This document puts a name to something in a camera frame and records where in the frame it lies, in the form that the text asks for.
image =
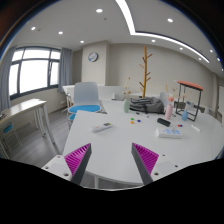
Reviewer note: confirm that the light blue bottle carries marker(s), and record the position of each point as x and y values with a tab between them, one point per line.
185	112

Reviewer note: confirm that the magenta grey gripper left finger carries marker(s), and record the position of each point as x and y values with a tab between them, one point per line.
77	162

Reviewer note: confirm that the white marker pen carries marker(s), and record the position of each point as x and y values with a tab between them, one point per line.
196	128

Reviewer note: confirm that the black stool orange seat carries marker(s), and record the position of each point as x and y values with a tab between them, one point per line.
191	92

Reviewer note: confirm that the grey curtain right of window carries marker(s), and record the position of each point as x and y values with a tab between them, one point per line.
65	69

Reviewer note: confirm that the black rectangular case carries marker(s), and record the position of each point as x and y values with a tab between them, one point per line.
164	122

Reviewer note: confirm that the blue stool left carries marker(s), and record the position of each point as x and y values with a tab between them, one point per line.
8	131

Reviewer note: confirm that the wooden coat rack tree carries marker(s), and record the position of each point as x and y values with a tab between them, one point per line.
146	77

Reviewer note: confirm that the white remote control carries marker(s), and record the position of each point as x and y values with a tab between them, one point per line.
101	127

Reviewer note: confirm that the round wall clock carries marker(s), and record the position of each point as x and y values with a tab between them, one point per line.
93	56

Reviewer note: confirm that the white chair blue seat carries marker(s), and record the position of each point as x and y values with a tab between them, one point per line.
86	98

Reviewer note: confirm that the white side desk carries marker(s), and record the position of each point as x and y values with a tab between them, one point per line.
38	107

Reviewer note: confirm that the pale green bottle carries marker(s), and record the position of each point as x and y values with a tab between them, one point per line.
126	105

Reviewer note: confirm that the grey backpack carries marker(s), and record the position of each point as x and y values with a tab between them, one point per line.
147	105

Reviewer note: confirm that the large window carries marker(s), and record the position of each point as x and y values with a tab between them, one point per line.
33	69

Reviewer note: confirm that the pink water bottle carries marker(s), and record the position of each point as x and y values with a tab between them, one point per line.
169	108

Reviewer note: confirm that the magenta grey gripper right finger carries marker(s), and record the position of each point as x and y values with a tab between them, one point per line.
145	160

